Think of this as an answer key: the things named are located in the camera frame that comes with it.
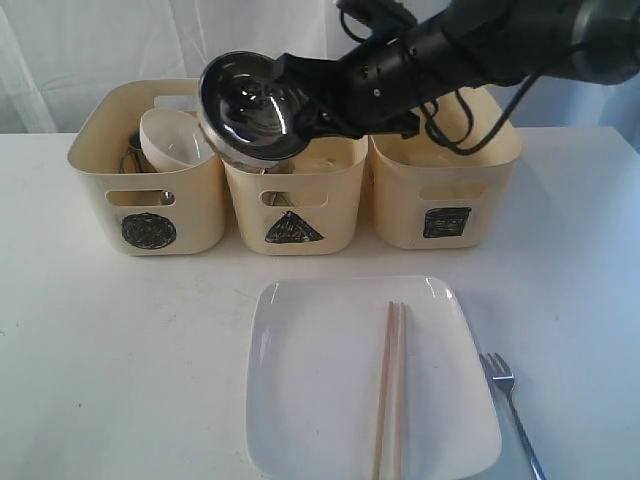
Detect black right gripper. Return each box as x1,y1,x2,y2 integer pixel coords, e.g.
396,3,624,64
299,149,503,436
272,19,480,150

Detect stainless steel bowl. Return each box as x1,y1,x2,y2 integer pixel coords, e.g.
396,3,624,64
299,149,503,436
198,51,310,169

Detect small white bowl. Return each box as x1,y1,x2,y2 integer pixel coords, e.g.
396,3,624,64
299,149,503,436
139,108,214,173

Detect steel mug front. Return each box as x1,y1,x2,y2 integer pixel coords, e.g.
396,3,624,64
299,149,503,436
118,130,151,174

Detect steel mug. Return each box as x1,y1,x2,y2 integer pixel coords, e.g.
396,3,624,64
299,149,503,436
159,191,175,206
118,130,151,174

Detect white square plate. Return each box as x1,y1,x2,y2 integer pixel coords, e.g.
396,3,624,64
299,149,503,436
246,276,502,479

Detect steel fork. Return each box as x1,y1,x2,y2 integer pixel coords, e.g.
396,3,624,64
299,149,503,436
479,352,547,480

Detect wooden chopstick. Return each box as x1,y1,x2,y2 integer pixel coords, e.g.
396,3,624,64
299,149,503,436
391,303,406,480
370,301,394,480

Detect steel spoon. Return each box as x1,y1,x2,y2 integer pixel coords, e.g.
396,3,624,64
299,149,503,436
260,167,279,206

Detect steel table knife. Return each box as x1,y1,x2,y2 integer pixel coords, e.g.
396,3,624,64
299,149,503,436
269,160,294,206

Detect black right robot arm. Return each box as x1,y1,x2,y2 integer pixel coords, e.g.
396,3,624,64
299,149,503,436
272,1,639,156

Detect cream bin triangle mark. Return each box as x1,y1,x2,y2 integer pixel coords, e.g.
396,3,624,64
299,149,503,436
219,79,372,259

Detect cream bin square mark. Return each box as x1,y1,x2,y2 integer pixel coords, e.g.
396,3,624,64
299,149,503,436
359,73,524,251

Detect cream bin circle mark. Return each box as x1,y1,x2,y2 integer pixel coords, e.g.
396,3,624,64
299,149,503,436
67,78,226,256

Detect white backdrop curtain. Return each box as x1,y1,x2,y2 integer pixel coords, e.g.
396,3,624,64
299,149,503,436
0,0,640,135

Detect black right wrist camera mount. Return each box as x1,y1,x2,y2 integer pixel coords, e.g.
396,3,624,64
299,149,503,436
334,0,418,37

